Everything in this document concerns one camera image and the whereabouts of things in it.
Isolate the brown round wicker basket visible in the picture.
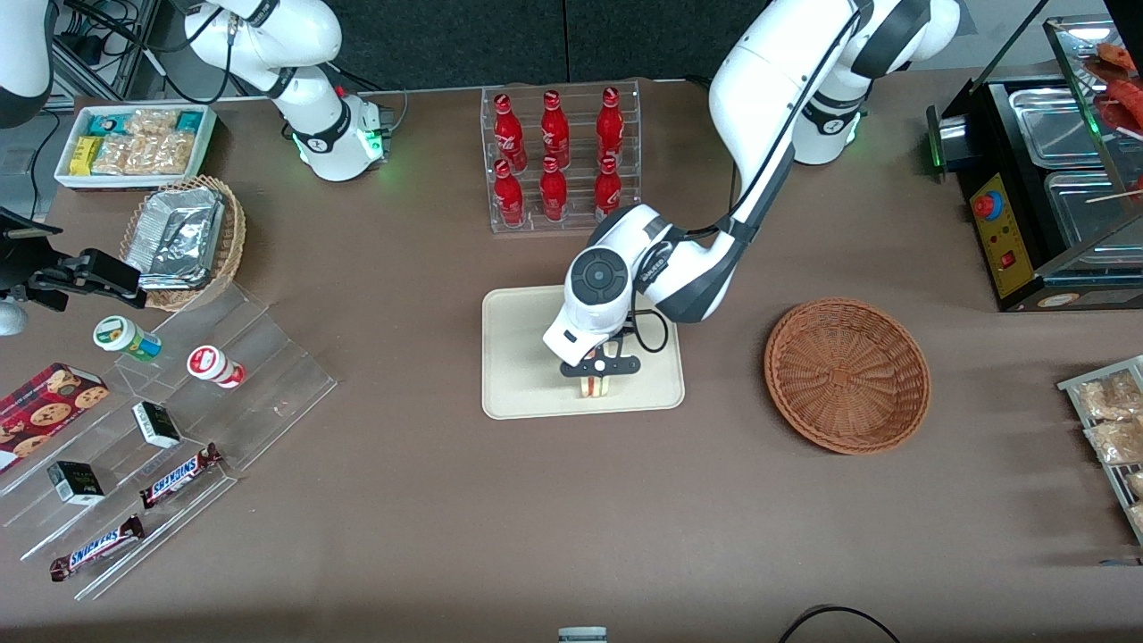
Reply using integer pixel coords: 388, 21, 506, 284
763, 297, 932, 455

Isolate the clear bag of snacks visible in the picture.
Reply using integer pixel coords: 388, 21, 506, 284
1084, 418, 1143, 466
1075, 370, 1143, 422

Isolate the red cola bottle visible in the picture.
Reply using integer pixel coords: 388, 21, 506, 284
494, 94, 529, 171
539, 156, 570, 223
597, 87, 626, 166
494, 159, 527, 228
595, 155, 623, 224
540, 90, 572, 169

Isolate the red-lidded white drink bottle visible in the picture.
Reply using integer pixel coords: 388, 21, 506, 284
187, 346, 246, 390

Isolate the aluminium frame with cables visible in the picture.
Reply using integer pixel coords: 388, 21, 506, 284
52, 0, 166, 101

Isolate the cream plastic tray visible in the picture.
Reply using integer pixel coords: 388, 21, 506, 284
481, 286, 686, 421

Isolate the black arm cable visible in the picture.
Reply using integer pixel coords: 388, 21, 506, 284
625, 0, 872, 355

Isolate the small black box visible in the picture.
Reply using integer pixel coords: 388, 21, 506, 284
46, 460, 106, 507
132, 401, 183, 450

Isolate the black hot food warmer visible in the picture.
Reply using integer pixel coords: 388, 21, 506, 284
926, 13, 1143, 313

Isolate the clear bag of crackers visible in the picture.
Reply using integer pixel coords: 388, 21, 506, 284
125, 136, 163, 176
125, 109, 180, 139
93, 134, 131, 176
156, 131, 196, 176

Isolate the Snickers chocolate bar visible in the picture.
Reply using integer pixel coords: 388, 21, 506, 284
49, 514, 146, 583
139, 443, 225, 511

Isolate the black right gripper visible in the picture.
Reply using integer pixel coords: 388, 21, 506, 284
0, 207, 149, 313

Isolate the grey wire rack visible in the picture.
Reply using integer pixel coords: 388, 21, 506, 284
1057, 355, 1143, 547

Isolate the green-lidded white drink bottle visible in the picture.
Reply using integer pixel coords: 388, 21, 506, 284
93, 315, 164, 363

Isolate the clear acrylic bottle rack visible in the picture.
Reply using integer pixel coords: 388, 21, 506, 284
480, 80, 642, 235

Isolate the black floor cable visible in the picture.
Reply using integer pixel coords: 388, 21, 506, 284
776, 605, 904, 643

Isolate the clear acrylic stepped display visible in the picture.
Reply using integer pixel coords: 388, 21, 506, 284
0, 281, 338, 602

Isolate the white rectangular snack bin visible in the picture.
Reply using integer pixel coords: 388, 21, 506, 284
54, 104, 218, 191

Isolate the light tan wicker basket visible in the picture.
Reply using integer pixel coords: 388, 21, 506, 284
120, 175, 247, 313

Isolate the red tartan cookie box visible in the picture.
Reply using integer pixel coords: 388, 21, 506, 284
0, 362, 111, 475

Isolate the red grilled sausage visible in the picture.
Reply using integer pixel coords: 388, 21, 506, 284
1091, 40, 1143, 137

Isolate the steel food pan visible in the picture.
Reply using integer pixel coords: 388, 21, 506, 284
1044, 169, 1143, 253
1008, 87, 1104, 168

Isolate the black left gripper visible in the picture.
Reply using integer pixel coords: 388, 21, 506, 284
560, 354, 643, 397

